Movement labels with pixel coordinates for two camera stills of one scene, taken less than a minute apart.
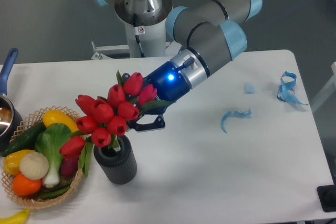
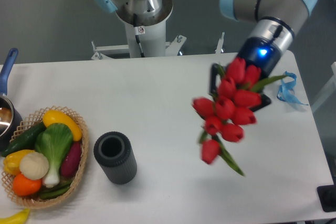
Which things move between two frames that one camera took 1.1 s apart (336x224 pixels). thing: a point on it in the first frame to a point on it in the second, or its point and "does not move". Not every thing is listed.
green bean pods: x=53 y=192 does not move
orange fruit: x=24 y=186 does not move
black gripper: x=169 y=84 to x=255 y=52
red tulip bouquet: x=106 y=120 to x=235 y=106
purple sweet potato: x=69 y=164 does not move
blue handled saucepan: x=10 y=119 does not move
